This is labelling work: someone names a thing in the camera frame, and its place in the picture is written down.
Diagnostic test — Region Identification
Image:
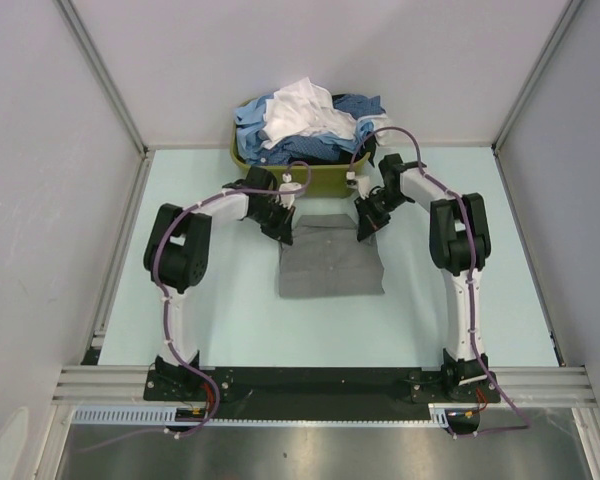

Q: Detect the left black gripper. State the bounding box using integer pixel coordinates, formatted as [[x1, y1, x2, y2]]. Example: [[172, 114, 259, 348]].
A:
[[248, 199, 294, 245]]

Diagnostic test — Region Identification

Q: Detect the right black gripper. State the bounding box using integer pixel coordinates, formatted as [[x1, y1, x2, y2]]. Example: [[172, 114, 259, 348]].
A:
[[354, 190, 409, 242]]

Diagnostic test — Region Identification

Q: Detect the grey long sleeve shirt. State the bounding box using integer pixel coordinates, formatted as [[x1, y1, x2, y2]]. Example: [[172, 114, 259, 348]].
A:
[[278, 214, 384, 299]]

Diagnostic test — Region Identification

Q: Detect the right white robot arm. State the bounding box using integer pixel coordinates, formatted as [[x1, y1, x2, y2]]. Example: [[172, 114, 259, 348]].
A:
[[346, 154, 491, 401]]

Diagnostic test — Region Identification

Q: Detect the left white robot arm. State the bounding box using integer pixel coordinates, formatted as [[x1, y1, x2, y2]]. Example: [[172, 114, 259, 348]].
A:
[[143, 167, 308, 400]]

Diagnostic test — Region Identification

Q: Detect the olive green laundry basket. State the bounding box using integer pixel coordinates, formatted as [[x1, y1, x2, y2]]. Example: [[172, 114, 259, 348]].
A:
[[230, 97, 370, 198]]

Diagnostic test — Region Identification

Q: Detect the black garment with button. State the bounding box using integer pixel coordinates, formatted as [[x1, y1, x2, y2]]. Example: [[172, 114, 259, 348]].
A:
[[277, 136, 377, 166]]

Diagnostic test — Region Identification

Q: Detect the dark blue dotted shirt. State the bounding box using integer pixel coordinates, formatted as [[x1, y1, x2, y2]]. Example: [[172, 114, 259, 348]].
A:
[[244, 93, 388, 166]]

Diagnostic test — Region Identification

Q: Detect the light blue shirt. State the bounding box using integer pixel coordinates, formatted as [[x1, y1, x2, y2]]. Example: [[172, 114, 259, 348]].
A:
[[234, 94, 386, 166]]

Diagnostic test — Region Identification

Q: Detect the white shirt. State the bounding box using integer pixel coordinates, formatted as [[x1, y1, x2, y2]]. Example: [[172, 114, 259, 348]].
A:
[[261, 77, 392, 152]]

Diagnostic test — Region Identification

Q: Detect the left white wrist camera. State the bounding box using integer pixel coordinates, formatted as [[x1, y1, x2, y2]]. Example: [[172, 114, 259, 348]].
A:
[[278, 173, 302, 210]]

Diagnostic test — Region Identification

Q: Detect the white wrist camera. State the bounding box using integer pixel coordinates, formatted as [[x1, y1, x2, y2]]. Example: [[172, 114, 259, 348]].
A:
[[346, 171, 372, 199], [278, 173, 302, 210]]

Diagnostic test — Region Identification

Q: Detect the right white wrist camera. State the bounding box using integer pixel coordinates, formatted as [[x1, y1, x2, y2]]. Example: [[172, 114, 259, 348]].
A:
[[346, 171, 372, 199]]

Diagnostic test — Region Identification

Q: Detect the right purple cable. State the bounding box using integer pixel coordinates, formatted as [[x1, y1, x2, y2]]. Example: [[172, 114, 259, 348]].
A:
[[348, 127, 531, 436]]

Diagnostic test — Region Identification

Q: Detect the purple cable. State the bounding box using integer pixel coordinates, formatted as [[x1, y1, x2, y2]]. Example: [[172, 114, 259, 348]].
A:
[[77, 162, 314, 454], [348, 127, 531, 436]]

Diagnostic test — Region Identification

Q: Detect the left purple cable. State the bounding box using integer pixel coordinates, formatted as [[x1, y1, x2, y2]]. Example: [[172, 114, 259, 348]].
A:
[[77, 162, 314, 454]]

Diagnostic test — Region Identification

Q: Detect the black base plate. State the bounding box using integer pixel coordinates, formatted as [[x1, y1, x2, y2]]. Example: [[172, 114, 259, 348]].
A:
[[144, 364, 504, 435]]

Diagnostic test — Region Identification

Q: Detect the white slotted cable duct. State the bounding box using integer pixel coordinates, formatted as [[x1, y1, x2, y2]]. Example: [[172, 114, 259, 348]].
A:
[[73, 400, 481, 428]]

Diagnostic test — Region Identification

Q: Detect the aluminium frame rail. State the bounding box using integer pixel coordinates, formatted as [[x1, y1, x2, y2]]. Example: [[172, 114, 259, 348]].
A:
[[52, 366, 597, 408]]

